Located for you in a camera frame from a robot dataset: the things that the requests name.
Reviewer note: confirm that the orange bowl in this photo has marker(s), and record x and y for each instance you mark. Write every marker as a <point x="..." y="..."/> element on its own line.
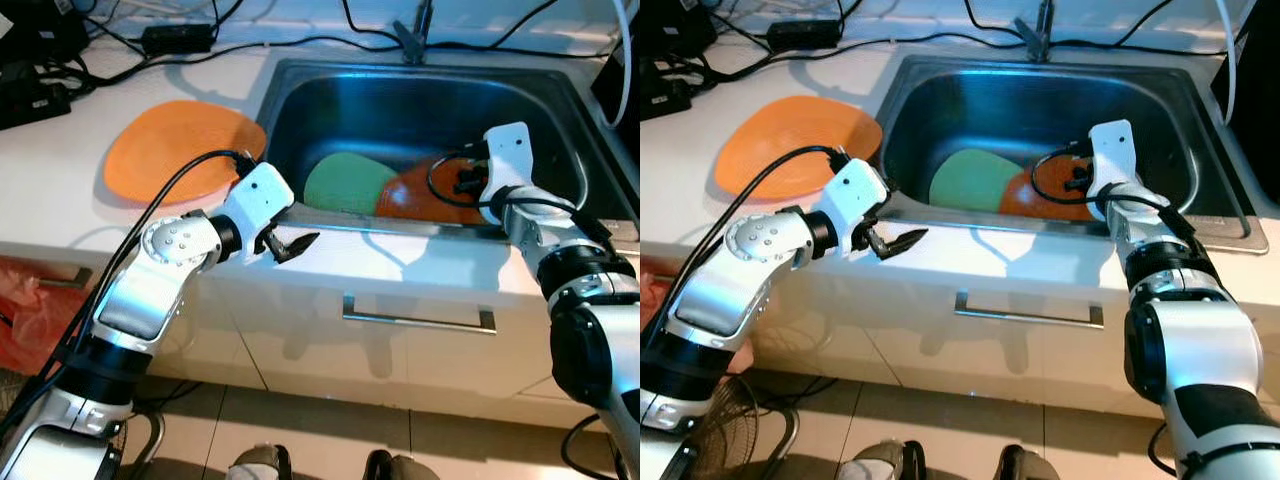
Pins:
<point x="1030" y="195"/>
<point x="410" y="195"/>

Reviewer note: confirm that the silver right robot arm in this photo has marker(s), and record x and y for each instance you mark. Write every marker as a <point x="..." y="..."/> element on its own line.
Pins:
<point x="600" y="340"/>
<point x="1200" y="350"/>

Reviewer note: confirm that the steel kitchen sink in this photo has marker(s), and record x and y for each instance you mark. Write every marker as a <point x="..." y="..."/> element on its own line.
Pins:
<point x="1010" y="105"/>
<point x="400" y="110"/>

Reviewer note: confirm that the white kitchen cabinet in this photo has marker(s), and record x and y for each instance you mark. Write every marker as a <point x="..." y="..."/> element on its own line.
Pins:
<point x="400" y="370"/>
<point x="1010" y="370"/>

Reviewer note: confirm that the green plate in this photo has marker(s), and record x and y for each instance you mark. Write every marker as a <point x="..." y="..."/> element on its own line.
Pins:
<point x="970" y="182"/>
<point x="345" y="185"/>

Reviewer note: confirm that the dark appliance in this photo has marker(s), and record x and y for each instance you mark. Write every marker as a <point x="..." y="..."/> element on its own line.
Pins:
<point x="600" y="95"/>
<point x="1262" y="80"/>

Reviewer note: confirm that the orange plate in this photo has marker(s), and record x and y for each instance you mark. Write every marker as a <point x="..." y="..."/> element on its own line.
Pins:
<point x="160" y="130"/>
<point x="770" y="130"/>

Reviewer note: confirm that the steel faucet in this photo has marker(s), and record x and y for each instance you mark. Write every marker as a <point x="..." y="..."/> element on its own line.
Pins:
<point x="422" y="25"/>
<point x="1043" y="25"/>

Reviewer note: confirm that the robot left leg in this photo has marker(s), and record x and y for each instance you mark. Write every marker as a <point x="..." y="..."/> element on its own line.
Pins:
<point x="258" y="465"/>
<point x="875" y="465"/>

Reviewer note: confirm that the red plastic bag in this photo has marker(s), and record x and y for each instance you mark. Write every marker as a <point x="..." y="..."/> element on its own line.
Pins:
<point x="650" y="300"/>
<point x="30" y="330"/>

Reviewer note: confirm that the black electronic device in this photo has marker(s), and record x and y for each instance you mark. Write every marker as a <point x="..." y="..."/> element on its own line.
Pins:
<point x="40" y="35"/>
<point x="670" y="30"/>

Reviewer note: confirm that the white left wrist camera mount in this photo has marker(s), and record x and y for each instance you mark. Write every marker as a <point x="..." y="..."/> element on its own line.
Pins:
<point x="855" y="190"/>
<point x="255" y="195"/>

